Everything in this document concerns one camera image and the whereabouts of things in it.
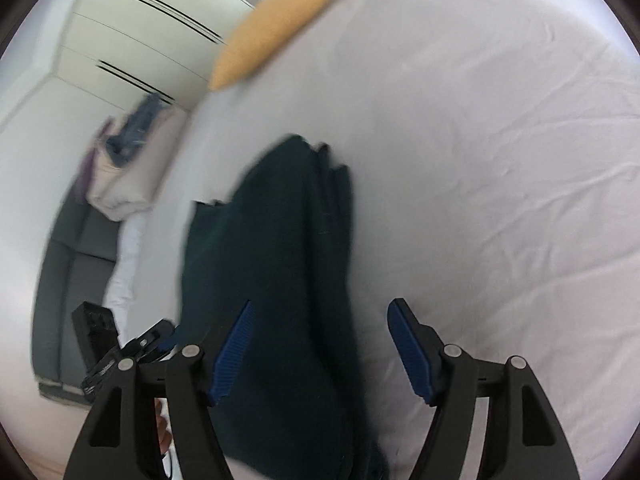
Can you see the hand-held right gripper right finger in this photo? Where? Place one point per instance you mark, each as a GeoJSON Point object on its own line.
{"type": "Point", "coordinates": [407, 345]}

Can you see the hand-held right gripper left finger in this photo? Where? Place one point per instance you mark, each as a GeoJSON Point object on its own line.
{"type": "Point", "coordinates": [234, 345]}

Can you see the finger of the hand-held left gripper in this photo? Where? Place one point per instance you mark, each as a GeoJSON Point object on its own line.
{"type": "Point", "coordinates": [150, 337]}

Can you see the dark green garment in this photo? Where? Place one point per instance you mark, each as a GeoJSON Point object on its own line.
{"type": "Point", "coordinates": [280, 260]}

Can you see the person's left hand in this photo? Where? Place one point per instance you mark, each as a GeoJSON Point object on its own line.
{"type": "Point", "coordinates": [162, 427]}

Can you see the dark grey sofa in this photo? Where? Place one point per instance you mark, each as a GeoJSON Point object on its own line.
{"type": "Point", "coordinates": [70, 280]}

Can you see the beige folded comforter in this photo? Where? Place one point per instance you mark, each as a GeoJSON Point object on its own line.
{"type": "Point", "coordinates": [130, 180]}

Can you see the purple pillow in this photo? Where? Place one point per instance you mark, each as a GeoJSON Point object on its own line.
{"type": "Point", "coordinates": [86, 175]}

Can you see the white bed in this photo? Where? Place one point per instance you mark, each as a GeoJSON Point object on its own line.
{"type": "Point", "coordinates": [475, 160]}

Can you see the blue-grey cloth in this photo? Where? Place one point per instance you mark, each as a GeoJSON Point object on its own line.
{"type": "Point", "coordinates": [132, 130]}

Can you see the cream wardrobe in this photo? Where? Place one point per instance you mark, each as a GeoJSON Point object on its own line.
{"type": "Point", "coordinates": [125, 25]}

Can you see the yellow pillow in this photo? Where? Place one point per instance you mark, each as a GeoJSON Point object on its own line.
{"type": "Point", "coordinates": [270, 25]}

